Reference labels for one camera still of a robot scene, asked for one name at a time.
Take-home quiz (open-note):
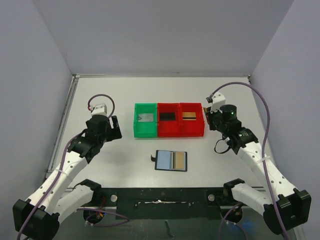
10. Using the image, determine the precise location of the red plastic bin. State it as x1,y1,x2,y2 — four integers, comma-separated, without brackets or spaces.
179,102,205,138
157,102,181,138

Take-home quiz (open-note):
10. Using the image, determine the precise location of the green plastic bin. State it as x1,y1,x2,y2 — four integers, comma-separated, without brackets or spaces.
133,103,158,138

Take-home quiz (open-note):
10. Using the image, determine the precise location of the gold card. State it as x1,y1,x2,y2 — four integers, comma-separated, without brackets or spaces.
171,151,186,171
182,112,197,121

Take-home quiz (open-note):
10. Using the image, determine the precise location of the black leather card holder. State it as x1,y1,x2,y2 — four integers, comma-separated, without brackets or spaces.
150,150,188,172

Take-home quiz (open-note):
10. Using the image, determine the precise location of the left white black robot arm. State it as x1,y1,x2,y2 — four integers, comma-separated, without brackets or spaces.
12,114,122,240

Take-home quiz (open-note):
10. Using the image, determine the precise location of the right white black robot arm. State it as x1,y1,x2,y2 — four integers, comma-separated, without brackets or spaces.
203,104,312,235

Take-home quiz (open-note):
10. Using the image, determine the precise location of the gold card in bin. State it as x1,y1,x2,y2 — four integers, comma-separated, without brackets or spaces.
182,112,197,121

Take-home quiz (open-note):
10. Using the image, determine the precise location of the silver card in bin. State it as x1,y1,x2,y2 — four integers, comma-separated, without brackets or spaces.
137,113,154,123

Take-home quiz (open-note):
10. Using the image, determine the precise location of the black card in bin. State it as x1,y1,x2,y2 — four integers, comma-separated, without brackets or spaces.
159,112,176,122

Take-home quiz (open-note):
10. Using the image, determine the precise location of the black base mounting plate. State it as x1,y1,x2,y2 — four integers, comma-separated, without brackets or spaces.
84,187,237,220

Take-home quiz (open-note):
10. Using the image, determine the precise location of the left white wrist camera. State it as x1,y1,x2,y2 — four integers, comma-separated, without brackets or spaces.
88,103,107,117

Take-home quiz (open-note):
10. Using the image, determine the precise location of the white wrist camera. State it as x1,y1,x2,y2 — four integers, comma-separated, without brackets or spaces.
88,103,107,117
206,91,226,113

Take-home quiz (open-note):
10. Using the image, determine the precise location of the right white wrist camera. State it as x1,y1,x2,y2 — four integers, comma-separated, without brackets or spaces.
206,91,226,113

